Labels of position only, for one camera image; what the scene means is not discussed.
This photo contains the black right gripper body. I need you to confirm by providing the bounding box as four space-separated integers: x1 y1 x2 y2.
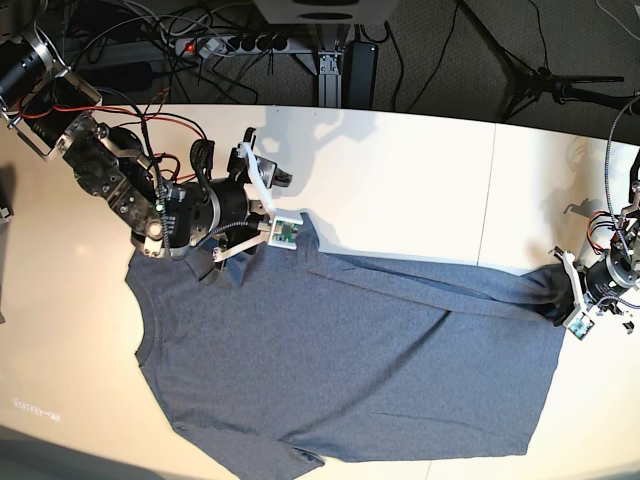
192 175 265 250

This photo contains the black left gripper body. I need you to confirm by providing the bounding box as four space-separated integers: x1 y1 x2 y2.
585 250 639 317

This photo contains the blue grey T-shirt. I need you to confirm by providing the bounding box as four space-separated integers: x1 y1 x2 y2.
126 223 569 479

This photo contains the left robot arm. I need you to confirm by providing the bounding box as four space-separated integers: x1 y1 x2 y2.
550 126 639 340

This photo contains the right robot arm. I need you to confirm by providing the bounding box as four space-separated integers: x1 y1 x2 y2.
1 22 303 265

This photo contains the aluminium table leg profile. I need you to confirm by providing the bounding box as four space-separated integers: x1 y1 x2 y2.
294 24 350 109

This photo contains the black power adapter brick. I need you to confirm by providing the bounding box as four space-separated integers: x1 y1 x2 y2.
344 41 378 110

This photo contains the white power strip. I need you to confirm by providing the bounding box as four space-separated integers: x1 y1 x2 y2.
173 34 292 60

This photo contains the black power brick left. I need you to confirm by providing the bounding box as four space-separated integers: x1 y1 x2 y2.
77 62 154 93

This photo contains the black tripod stand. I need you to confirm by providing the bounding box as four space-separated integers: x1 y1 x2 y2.
456 1 631 123

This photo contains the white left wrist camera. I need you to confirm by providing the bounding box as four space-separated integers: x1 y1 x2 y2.
563 309 595 341

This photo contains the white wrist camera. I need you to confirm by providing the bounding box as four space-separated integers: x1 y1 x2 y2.
563 309 595 341
267 210 304 250

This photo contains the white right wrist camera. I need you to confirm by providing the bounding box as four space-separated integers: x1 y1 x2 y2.
267 210 304 250

